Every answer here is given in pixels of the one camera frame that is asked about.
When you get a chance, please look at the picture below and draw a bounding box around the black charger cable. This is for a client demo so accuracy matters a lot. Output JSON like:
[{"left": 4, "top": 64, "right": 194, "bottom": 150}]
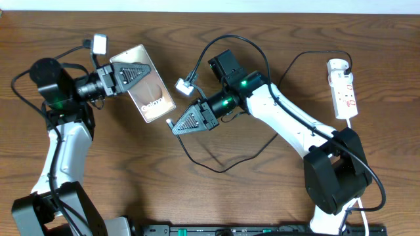
[{"left": 165, "top": 49, "right": 353, "bottom": 174}]

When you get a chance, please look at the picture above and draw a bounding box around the smartphone with bronze screen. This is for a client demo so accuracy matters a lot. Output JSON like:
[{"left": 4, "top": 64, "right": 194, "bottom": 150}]
[{"left": 110, "top": 44, "right": 176, "bottom": 123}]

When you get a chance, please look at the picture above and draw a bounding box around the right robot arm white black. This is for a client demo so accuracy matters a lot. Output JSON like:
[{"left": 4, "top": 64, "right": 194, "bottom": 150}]
[{"left": 167, "top": 50, "right": 373, "bottom": 235}]

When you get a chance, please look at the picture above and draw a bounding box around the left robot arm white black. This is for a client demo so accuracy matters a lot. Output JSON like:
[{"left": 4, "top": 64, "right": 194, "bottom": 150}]
[{"left": 11, "top": 58, "right": 152, "bottom": 235}]

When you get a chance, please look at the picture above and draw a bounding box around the white power strip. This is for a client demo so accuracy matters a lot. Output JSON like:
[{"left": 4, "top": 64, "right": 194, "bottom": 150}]
[{"left": 327, "top": 58, "right": 358, "bottom": 120}]

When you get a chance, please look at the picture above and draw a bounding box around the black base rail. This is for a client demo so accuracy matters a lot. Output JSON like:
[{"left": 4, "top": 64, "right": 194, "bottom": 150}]
[{"left": 140, "top": 224, "right": 388, "bottom": 236}]

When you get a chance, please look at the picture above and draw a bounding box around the white power strip cord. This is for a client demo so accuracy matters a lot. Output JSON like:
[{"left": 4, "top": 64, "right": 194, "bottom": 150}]
[{"left": 345, "top": 118, "right": 370, "bottom": 236}]

